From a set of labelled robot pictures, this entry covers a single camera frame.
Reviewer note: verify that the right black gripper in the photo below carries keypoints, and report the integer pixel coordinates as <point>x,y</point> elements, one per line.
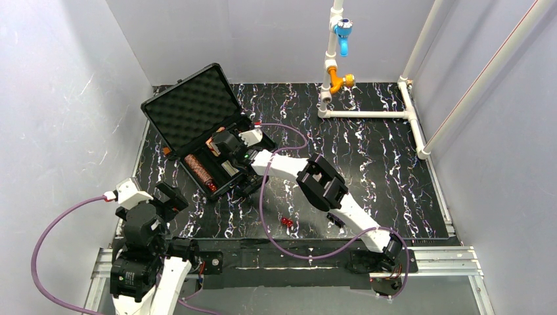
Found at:
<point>224,145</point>

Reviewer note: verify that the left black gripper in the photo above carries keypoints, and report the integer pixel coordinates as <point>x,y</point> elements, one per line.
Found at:
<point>173,198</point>

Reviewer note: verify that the black foam-lined poker case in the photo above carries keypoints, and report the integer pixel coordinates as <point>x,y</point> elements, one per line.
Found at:
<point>189,112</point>

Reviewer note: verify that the red playing card box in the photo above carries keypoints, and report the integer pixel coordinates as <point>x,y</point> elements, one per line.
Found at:
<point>210,143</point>

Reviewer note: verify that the blue playing card box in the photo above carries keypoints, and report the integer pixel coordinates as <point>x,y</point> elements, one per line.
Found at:
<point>227,166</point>

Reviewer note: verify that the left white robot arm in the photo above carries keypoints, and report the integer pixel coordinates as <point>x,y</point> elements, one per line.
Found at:
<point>150,265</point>

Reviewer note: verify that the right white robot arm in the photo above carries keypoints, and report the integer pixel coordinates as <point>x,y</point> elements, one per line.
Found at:
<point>321,184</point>

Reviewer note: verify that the orange black poker chip stack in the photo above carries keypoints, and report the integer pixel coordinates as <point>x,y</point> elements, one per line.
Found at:
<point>199,170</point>

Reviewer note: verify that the red dice pair on table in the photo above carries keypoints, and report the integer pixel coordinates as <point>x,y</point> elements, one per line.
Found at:
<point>287,222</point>

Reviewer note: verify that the orange pipe fitting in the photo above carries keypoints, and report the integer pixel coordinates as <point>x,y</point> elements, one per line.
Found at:
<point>337,82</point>

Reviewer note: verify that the purple poker chip stack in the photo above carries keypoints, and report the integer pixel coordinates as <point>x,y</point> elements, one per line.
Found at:
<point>335,220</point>

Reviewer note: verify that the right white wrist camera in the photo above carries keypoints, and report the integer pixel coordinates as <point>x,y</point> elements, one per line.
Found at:
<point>251,137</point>

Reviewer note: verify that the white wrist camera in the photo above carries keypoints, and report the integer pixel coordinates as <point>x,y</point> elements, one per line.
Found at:
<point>129,193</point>
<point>251,137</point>

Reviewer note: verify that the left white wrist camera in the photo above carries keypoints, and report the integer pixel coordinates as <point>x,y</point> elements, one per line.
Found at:
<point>129,193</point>

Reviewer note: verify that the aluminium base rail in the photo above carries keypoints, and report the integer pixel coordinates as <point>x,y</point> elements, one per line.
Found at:
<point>237,265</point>

